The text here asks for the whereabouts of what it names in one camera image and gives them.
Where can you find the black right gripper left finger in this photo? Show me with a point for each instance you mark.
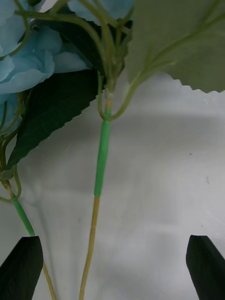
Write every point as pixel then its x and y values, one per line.
pixel 18 272

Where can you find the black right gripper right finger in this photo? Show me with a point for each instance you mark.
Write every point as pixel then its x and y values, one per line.
pixel 208 274

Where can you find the pale blue flower green stem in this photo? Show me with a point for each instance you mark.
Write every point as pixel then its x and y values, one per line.
pixel 23 216
pixel 102 152

